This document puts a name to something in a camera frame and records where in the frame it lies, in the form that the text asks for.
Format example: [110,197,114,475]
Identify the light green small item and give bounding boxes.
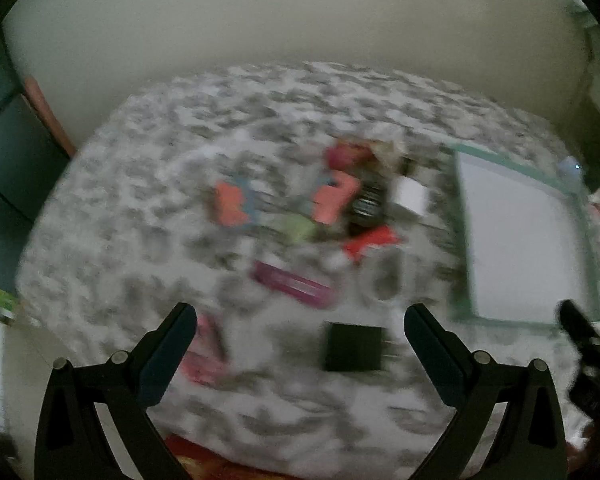
[274,212,317,244]

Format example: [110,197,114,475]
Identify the white night light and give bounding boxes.
[557,156,584,184]

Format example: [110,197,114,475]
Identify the salmon pink block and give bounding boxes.
[311,172,362,224]

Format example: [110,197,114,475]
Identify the white charger block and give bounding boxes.
[389,176,429,219]

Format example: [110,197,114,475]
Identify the grey floral bedspread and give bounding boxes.
[15,60,600,480]

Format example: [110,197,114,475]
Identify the white smartwatch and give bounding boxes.
[359,254,407,307]

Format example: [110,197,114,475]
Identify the black charger block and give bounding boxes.
[324,322,387,373]

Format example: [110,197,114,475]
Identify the white tray with teal rim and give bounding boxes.
[450,142,600,332]

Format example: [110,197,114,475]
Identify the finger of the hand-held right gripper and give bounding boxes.
[559,300,600,351]

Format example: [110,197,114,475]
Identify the red and white plug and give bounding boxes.
[342,225,399,262]

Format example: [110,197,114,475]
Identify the black toy car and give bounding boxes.
[349,174,387,237]

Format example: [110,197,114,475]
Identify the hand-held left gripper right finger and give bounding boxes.
[403,303,568,480]

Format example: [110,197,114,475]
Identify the magenta flat case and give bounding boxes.
[253,260,337,307]

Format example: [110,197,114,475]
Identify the wooden bed frame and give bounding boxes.
[24,75,77,159]

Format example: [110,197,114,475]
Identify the red patterned cloth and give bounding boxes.
[164,434,286,480]

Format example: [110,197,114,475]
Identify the dark cabinet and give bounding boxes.
[0,25,73,301]

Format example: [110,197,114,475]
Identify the brown and pink toy dog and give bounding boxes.
[325,142,377,172]

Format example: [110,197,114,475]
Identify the pink flat packet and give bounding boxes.
[184,314,229,387]

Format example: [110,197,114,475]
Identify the orange and blue toy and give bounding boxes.
[214,181,261,227]

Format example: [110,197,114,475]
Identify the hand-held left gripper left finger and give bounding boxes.
[34,302,198,480]

